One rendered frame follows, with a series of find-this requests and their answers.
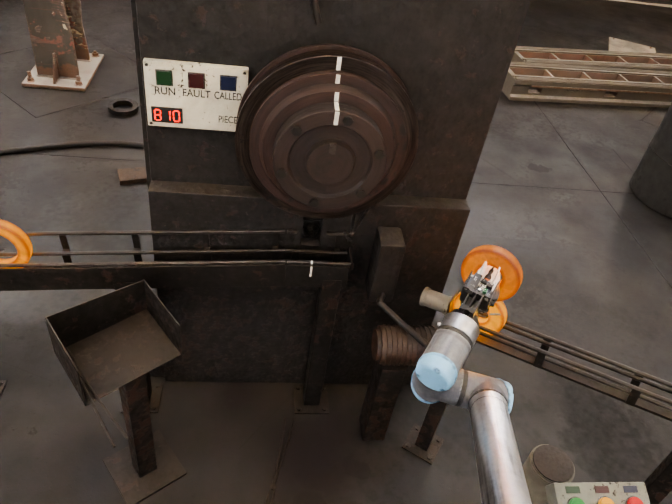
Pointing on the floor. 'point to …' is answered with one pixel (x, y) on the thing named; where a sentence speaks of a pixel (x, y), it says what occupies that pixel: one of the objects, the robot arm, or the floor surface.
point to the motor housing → (389, 374)
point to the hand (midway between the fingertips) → (493, 268)
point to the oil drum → (656, 170)
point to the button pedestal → (556, 493)
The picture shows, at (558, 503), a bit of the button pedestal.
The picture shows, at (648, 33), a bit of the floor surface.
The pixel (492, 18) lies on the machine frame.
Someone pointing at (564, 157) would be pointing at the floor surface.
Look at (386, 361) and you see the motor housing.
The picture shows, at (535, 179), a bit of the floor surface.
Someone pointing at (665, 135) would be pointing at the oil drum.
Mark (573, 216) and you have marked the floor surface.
